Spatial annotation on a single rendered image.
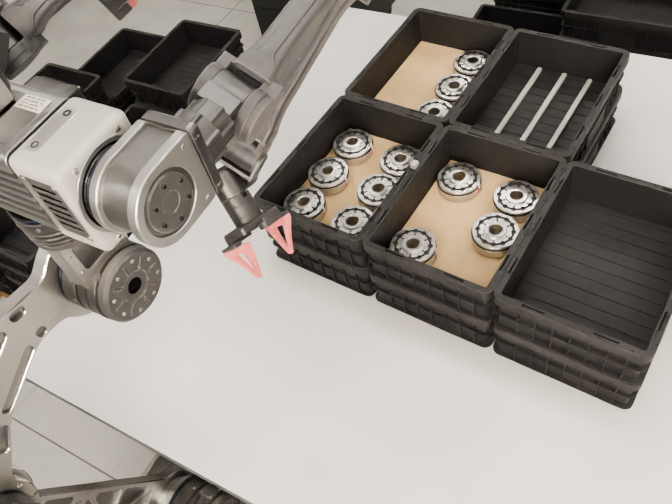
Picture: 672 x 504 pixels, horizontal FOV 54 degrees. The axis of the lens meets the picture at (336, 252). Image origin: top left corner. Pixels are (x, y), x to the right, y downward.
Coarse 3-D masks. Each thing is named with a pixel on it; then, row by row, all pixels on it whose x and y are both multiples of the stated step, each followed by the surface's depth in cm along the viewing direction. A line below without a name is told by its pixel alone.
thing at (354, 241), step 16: (400, 112) 164; (304, 144) 163; (288, 160) 160; (272, 176) 158; (400, 176) 151; (256, 192) 156; (304, 224) 149; (320, 224) 146; (368, 224) 144; (352, 240) 142
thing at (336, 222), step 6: (342, 210) 157; (348, 210) 157; (354, 210) 156; (360, 210) 156; (366, 210) 155; (336, 216) 156; (342, 216) 156; (366, 216) 155; (336, 222) 155; (342, 228) 153; (360, 228) 152; (354, 234) 152
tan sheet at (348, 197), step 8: (376, 136) 175; (376, 144) 173; (384, 144) 172; (392, 144) 172; (400, 144) 171; (376, 152) 171; (368, 160) 170; (376, 160) 169; (352, 168) 169; (360, 168) 168; (368, 168) 168; (376, 168) 168; (352, 176) 167; (360, 176) 167; (304, 184) 168; (352, 184) 166; (344, 192) 164; (352, 192) 164; (328, 200) 164; (336, 200) 163; (344, 200) 163; (352, 200) 162; (328, 208) 162; (336, 208) 162; (328, 216) 161; (328, 224) 159
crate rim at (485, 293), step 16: (448, 128) 157; (432, 144) 155; (496, 144) 152; (512, 144) 151; (560, 160) 145; (400, 192) 148; (544, 192) 141; (384, 208) 146; (528, 224) 136; (368, 240) 141; (384, 256) 139; (400, 256) 138; (512, 256) 132; (416, 272) 137; (432, 272) 133; (496, 272) 131; (464, 288) 131; (480, 288) 129
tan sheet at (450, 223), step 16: (496, 176) 159; (432, 192) 159; (480, 192) 157; (432, 208) 156; (448, 208) 156; (464, 208) 155; (480, 208) 154; (416, 224) 154; (432, 224) 154; (448, 224) 153; (464, 224) 152; (448, 240) 150; (464, 240) 149; (448, 256) 147; (464, 256) 147; (480, 256) 146; (448, 272) 145; (464, 272) 144; (480, 272) 143
